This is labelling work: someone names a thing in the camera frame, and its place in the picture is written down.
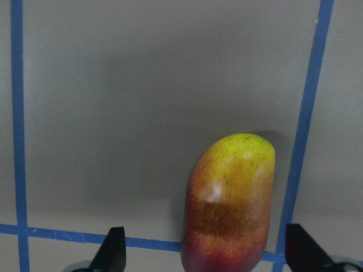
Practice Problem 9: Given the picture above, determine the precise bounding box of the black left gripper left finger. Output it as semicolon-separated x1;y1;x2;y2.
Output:
90;227;126;272

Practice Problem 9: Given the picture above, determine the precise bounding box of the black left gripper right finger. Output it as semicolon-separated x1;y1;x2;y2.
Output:
285;224;339;271

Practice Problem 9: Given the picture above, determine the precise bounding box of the red yellow mango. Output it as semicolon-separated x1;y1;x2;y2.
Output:
181;134;275;271

